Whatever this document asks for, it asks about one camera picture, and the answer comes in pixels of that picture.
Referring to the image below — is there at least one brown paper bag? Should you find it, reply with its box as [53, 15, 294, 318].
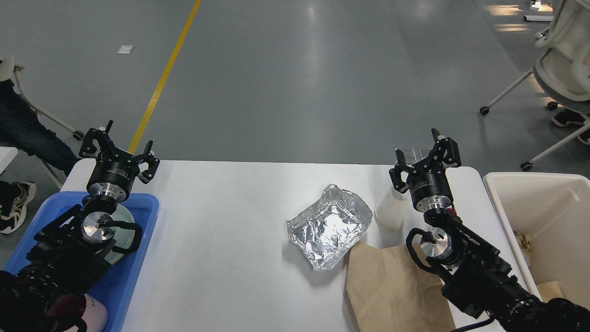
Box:
[346, 242, 455, 332]

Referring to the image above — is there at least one beige plastic bin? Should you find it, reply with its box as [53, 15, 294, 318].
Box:
[484, 172, 590, 308]

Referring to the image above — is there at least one brown paper in bin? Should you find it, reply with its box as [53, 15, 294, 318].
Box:
[537, 281, 563, 303]

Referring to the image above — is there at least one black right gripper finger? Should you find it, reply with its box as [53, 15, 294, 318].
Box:
[389, 149, 417, 194]
[424, 128, 462, 173]

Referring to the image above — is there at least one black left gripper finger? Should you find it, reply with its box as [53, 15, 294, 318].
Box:
[79, 120, 121, 163]
[133, 141, 160, 184]

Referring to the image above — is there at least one pink mug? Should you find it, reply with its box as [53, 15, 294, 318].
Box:
[47, 294, 109, 332]

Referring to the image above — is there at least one white office chair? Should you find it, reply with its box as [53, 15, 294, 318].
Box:
[479, 0, 590, 172]

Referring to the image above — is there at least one crumpled aluminium foil tray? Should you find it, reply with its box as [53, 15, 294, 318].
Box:
[286, 184, 373, 273]

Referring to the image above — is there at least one green plate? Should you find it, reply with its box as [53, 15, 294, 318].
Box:
[105, 204, 135, 265]

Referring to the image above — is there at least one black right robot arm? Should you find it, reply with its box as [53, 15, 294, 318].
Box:
[389, 129, 590, 332]

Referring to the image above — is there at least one walking person leg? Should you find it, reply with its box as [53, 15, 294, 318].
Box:
[552, 109, 590, 146]

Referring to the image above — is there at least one white paper cup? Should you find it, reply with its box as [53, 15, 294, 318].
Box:
[375, 187, 411, 231]

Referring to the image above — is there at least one blue plastic tray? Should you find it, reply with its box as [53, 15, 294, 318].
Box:
[2, 191, 159, 332]

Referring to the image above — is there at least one seated person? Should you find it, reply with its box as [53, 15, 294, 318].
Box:
[0, 79, 79, 235]

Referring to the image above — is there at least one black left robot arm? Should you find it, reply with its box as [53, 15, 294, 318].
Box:
[1, 120, 160, 332]

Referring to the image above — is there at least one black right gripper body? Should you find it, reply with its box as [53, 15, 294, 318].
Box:
[407, 169, 454, 213]

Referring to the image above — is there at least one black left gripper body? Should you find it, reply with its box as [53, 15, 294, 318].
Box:
[87, 158, 140, 202]

